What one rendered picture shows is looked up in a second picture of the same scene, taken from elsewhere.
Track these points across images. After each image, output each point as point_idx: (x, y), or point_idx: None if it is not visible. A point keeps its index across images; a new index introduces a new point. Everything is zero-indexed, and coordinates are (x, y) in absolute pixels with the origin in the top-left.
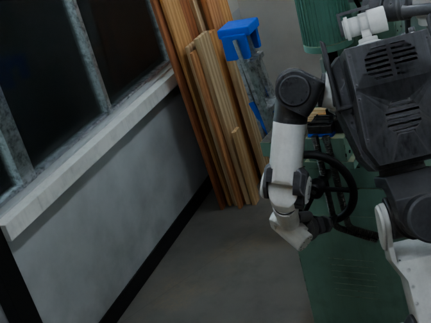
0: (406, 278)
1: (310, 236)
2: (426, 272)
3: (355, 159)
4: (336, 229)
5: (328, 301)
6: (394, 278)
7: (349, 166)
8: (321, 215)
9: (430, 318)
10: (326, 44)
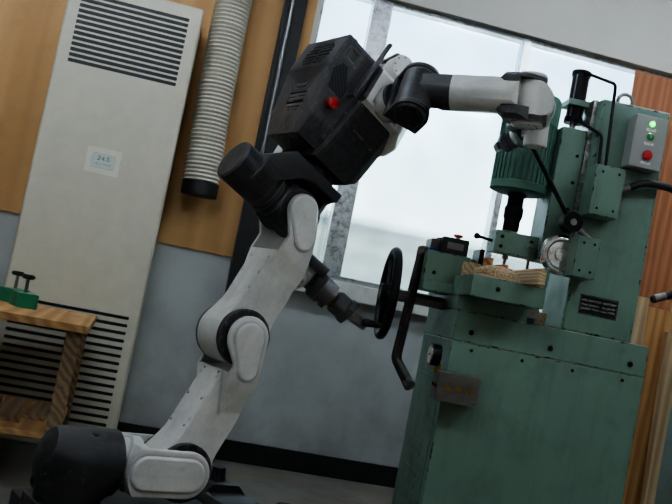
0: (245, 260)
1: None
2: (256, 261)
3: (430, 281)
4: (391, 359)
5: (396, 500)
6: (421, 471)
7: (421, 284)
8: (423, 372)
9: (227, 298)
10: (496, 176)
